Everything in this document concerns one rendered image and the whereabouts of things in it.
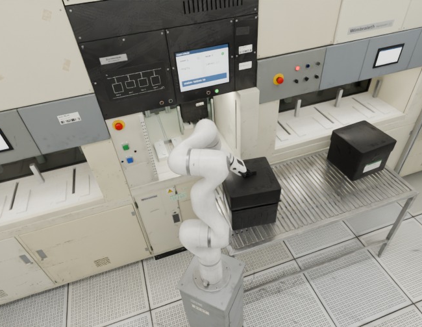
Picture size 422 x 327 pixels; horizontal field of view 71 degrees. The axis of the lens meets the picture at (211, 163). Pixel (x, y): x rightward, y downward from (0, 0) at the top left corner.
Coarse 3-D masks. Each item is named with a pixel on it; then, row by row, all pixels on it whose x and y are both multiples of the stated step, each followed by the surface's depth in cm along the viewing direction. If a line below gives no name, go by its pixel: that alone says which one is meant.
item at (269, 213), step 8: (224, 192) 182; (224, 200) 190; (248, 208) 186; (256, 208) 165; (264, 208) 166; (272, 208) 168; (232, 216) 166; (240, 216) 167; (248, 216) 169; (256, 216) 170; (264, 216) 171; (272, 216) 173; (232, 224) 172; (240, 224) 172; (248, 224) 174; (256, 224) 175
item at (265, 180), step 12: (252, 168) 171; (264, 168) 171; (228, 180) 165; (240, 180) 164; (252, 180) 164; (264, 180) 163; (276, 180) 162; (228, 192) 160; (240, 192) 158; (252, 192) 157; (264, 192) 157; (276, 192) 158; (240, 204) 160; (252, 204) 162; (264, 204) 163
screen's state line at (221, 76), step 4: (208, 76) 160; (212, 76) 161; (216, 76) 161; (220, 76) 162; (224, 76) 163; (188, 80) 158; (192, 80) 159; (196, 80) 159; (200, 80) 160; (204, 80) 161; (208, 80) 162; (212, 80) 162; (184, 84) 159; (188, 84) 159; (192, 84) 160
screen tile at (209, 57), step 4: (216, 52) 153; (220, 52) 154; (204, 56) 152; (208, 56) 153; (212, 56) 154; (216, 56) 155; (220, 56) 155; (224, 56) 156; (208, 60) 155; (212, 60) 155; (220, 60) 157; (224, 60) 157; (216, 64) 157; (220, 64) 158; (224, 64) 159; (208, 68) 157; (212, 68) 158; (216, 68) 159; (220, 68) 159; (224, 68) 160; (208, 72) 159; (212, 72) 159
